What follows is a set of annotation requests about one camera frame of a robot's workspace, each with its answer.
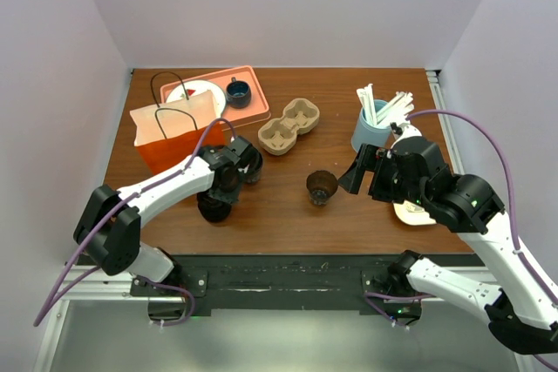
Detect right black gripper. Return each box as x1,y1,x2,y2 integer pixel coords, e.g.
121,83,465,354
337,141,428,206

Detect dark coffee cup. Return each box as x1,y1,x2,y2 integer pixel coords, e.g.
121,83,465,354
306,170,338,206
244,152,263,184

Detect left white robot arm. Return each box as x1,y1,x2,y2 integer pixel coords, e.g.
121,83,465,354
73,137,262,295

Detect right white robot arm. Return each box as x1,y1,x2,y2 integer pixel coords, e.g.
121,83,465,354
338,136,557,355

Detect light blue straw holder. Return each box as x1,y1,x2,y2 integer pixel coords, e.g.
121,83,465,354
350,108,391,152

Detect black cup lid on table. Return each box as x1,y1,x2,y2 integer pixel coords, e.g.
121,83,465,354
196,193,232,223

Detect cardboard cup carrier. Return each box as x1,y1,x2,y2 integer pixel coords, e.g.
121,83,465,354
258,98,320,156

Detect white wrapped straws bundle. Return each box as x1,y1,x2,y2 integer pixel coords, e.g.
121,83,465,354
356,84,414,128

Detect orange paper bag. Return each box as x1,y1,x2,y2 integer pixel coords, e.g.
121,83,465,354
130,78,219,174

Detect white panda dish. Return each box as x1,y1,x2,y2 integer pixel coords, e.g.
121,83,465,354
393,201,436,227

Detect dark blue ceramic cup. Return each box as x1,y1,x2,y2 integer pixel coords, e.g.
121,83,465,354
225,77,252,109

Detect white plate with strawberry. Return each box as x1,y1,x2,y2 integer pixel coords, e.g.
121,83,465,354
165,79,227,117

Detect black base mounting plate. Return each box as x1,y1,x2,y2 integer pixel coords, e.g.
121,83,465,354
130,254,437,325

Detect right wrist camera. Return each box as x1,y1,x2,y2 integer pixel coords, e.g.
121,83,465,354
391,122,422,144

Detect aluminium frame rail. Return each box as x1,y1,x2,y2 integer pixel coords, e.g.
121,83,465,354
425,70,463,173

